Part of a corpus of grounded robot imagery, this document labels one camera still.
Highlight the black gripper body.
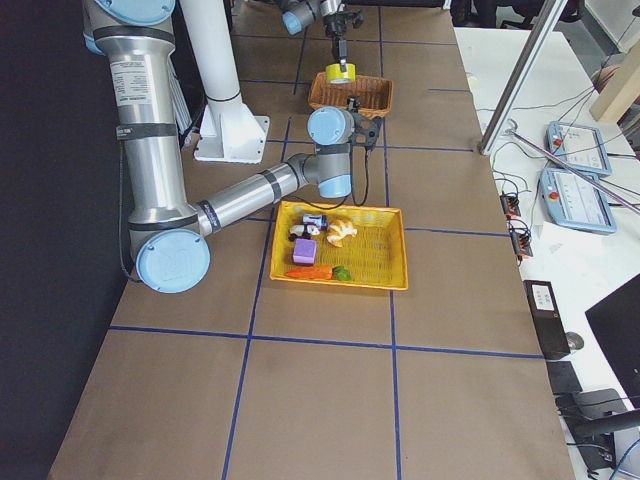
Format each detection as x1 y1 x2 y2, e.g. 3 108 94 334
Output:
347 96 361 113
323 9 363 36

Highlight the yellow-green tape roll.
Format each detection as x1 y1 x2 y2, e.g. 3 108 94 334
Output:
325 63 356 85

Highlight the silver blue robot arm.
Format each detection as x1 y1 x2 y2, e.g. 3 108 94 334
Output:
83 1 381 293
278 0 364 84

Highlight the brown wicker basket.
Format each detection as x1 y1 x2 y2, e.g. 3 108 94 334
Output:
308 72 394 118

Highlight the yellow woven plastic basket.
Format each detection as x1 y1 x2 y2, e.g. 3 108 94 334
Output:
270 201 408 290

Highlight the small blue white can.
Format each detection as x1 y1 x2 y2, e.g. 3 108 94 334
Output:
302 214 328 231

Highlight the toy bread croissant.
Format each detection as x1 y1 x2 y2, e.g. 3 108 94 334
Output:
326 219 358 248

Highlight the black white toy cow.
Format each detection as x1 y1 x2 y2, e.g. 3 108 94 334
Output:
288 224 321 241

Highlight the purple foam block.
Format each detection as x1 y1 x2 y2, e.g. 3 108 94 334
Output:
292 238 317 266

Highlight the orange toy carrot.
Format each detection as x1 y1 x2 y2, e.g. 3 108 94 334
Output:
285 265 352 282

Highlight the upper orange black connector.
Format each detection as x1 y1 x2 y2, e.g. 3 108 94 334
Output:
500 192 521 219

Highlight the orange black connector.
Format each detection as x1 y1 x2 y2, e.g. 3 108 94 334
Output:
509 227 533 260
500 192 521 219

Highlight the lower orange black connector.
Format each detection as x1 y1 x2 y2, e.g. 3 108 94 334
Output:
509 227 533 260

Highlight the thin metal rod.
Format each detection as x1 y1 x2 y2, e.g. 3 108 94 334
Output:
504 127 640 216

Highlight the upper teach pendant tablet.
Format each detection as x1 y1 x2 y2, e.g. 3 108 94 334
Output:
547 121 612 177

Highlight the teach pendant tablet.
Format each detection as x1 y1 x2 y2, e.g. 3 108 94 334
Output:
547 121 612 177
539 168 617 235

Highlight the lower teach pendant tablet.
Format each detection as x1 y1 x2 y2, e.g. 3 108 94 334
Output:
539 168 617 235

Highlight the wooden board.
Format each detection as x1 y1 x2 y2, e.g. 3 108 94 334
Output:
590 43 639 123

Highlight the black rectangular box device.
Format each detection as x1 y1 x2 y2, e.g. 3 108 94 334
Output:
523 280 570 360

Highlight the black monitor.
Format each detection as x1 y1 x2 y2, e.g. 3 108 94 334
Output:
586 277 639 407

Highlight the black monitor stand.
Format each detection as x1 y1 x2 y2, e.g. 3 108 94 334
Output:
546 361 639 479

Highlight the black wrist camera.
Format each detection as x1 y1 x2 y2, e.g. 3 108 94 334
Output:
355 116 383 150

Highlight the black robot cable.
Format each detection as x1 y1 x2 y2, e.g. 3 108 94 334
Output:
298 144 374 210

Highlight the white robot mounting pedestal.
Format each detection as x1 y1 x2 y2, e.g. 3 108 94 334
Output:
180 0 270 164

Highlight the aluminium frame post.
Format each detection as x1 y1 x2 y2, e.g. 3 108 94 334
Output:
479 0 567 156

